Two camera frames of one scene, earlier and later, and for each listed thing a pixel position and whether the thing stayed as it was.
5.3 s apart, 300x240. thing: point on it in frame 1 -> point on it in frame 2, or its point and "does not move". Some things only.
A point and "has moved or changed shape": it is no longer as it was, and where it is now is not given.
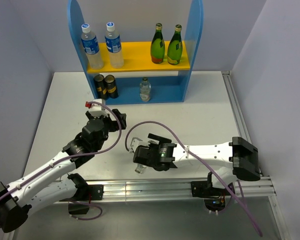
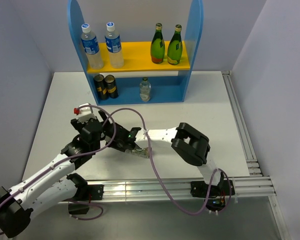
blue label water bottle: (113, 46) does not move
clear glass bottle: (139, 168) has moved or changed shape
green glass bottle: (174, 50) does not move
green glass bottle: (157, 45) does not move
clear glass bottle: (145, 90) does not move
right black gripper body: (153, 145) -> (118, 144)
